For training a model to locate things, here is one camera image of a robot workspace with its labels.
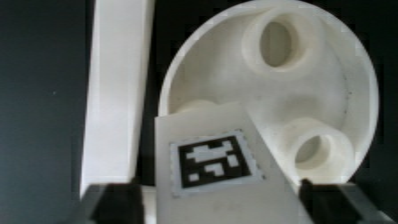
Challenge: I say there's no white U-shaped fence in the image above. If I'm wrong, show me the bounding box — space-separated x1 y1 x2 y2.
80 0 157 188

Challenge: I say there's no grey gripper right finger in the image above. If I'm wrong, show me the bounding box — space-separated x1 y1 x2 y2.
299 179 386 224

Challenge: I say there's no white stool leg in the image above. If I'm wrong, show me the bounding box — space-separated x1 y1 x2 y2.
155 103 313 224

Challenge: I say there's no white round stool seat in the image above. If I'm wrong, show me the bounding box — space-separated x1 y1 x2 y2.
158 0 379 183

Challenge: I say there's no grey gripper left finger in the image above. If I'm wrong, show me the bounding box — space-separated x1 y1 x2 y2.
70 182 146 224

